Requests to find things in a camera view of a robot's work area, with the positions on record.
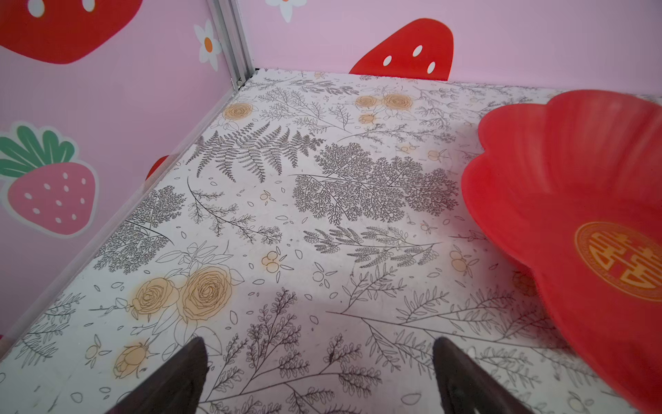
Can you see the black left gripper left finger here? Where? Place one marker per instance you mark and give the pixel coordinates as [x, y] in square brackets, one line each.
[176, 387]

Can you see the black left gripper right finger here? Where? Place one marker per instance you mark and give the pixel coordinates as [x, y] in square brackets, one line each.
[465, 387]

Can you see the red flower-shaped fruit bowl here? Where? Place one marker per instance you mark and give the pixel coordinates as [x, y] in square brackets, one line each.
[572, 190]

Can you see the aluminium corner frame post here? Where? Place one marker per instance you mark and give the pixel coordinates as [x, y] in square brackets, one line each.
[227, 22]

